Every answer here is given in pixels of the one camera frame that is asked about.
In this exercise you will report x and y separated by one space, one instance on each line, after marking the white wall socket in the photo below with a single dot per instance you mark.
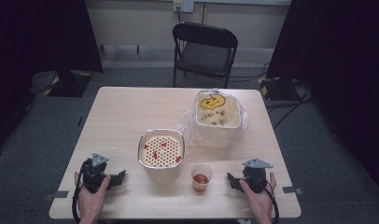
184 5

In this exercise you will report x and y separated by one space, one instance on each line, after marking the square white trash bin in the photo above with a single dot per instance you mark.
231 113

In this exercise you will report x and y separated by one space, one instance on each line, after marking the black stand base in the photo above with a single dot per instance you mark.
279 88
69 84

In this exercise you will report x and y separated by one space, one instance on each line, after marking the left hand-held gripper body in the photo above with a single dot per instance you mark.
94 175

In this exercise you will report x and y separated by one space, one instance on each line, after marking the person's left hand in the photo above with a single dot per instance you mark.
89 203

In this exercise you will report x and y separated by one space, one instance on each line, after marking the black folding chair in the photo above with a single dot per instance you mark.
204 56

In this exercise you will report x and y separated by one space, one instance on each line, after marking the clear plastic bin bag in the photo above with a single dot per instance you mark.
187 127

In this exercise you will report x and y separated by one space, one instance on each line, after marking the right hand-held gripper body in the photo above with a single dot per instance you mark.
256 177

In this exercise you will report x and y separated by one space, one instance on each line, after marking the yellow banana peel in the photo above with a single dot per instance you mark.
211 102

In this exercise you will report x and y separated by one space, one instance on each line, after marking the black curtain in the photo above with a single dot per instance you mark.
343 62
38 37

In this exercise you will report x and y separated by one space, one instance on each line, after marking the red food scrap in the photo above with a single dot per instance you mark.
163 144
146 146
178 159
155 155

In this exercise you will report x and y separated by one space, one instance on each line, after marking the red food in cup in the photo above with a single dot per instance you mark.
200 178

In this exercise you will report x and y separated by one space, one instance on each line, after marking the dark food scraps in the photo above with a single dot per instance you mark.
220 113

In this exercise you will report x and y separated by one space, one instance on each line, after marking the grey tape marker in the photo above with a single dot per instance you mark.
291 189
58 195

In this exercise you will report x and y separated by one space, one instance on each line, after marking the white bucket with perforated strainer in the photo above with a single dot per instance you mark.
161 151

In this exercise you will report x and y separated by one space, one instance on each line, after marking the small clear plastic cup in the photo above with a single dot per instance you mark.
201 186

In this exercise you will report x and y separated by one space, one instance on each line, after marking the person's right hand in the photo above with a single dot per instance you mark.
260 202

